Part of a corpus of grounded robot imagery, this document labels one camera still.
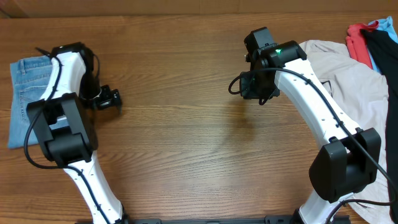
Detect beige cloth garment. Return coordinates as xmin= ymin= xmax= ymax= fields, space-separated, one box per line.
xmin=299 ymin=40 xmax=394 ymax=223

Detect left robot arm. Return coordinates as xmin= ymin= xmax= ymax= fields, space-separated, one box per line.
xmin=24 ymin=42 xmax=129 ymax=223

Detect red garment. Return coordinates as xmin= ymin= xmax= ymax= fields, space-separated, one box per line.
xmin=345 ymin=21 xmax=379 ymax=69

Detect black garment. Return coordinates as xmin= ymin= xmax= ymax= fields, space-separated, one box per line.
xmin=360 ymin=29 xmax=398 ymax=223

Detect light blue denim jeans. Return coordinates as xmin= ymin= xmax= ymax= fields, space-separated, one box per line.
xmin=7 ymin=56 xmax=52 ymax=149

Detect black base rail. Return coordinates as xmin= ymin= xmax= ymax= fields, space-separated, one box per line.
xmin=116 ymin=215 xmax=302 ymax=224

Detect light blue garment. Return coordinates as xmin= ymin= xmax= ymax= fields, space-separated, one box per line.
xmin=368 ymin=16 xmax=397 ymax=74

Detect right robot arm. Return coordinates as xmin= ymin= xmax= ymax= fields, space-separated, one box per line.
xmin=237 ymin=39 xmax=387 ymax=223

